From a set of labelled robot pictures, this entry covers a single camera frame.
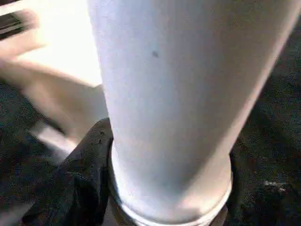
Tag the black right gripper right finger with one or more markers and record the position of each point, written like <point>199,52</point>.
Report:
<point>263,202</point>

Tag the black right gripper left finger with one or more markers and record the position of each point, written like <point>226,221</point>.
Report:
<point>80,183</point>

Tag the white plastic table leg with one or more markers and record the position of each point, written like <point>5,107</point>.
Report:
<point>176,106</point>

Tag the white plastic table top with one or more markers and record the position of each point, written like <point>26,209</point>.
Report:
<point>58,58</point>

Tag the black plastic mat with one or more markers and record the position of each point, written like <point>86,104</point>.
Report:
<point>282,94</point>

